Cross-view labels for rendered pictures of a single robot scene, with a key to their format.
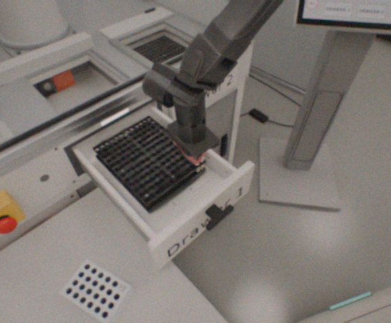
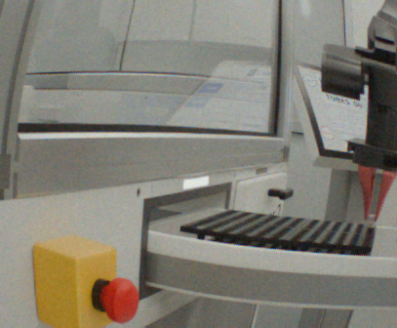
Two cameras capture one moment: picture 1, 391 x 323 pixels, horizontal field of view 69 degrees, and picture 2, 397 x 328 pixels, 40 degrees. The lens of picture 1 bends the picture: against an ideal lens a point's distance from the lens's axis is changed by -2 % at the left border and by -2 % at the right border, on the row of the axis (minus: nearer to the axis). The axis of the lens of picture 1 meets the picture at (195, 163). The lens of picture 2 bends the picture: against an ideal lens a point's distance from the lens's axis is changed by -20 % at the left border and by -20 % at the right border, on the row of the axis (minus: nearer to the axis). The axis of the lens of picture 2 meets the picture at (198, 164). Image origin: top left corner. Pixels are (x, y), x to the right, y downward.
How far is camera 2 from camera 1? 0.70 m
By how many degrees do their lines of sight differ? 52
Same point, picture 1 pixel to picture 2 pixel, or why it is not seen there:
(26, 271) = not seen: outside the picture
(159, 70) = (336, 51)
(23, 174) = (97, 220)
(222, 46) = not seen: outside the picture
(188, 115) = (396, 90)
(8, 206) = (112, 260)
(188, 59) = (381, 29)
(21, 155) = (107, 162)
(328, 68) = not seen: hidden behind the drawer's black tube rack
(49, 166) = (122, 233)
